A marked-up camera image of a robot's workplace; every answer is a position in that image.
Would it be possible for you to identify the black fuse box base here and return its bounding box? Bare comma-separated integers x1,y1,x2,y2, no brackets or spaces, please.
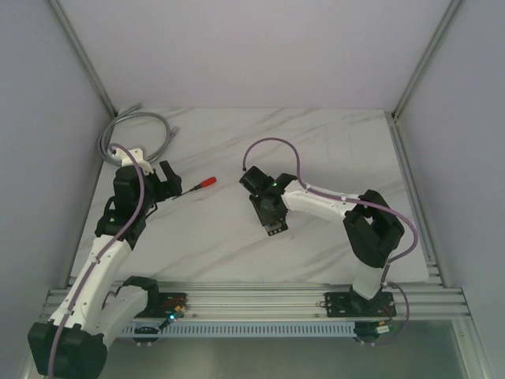
264,219,290,237

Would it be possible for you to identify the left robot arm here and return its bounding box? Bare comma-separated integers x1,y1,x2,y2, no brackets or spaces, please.
28,161,182,378

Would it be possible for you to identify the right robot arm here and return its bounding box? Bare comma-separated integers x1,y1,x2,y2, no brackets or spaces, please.
239,166,405,317

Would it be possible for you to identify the red handled screwdriver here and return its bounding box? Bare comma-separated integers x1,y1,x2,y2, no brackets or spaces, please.
172,177,217,200

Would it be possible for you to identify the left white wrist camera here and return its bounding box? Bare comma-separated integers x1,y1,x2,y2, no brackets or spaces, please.
111,148,155,175

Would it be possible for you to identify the grey coiled cable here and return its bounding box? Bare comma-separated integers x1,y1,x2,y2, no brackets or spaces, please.
98,103,181,168

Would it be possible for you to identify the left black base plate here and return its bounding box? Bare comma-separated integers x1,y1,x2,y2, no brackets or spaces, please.
135,292,187,318

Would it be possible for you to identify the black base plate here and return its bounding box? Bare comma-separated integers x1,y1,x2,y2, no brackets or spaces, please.
135,292,187,318
320,291,397,318

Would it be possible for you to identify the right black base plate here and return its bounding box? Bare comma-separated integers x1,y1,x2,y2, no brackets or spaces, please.
320,291,397,318

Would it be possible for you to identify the grey slotted cable duct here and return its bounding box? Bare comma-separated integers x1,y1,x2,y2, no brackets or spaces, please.
119,320,356,339

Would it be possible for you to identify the left aluminium frame post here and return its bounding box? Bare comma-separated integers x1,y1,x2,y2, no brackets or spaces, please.
46,0,117,117

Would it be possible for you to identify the aluminium frame post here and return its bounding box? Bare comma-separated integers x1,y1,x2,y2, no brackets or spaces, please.
46,0,117,117
391,0,466,121

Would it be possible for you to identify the aluminium front rail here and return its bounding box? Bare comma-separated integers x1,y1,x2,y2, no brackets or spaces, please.
45,280,470,321

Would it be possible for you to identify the right aluminium frame post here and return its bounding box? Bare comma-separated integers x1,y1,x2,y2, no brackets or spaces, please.
391,0,466,121

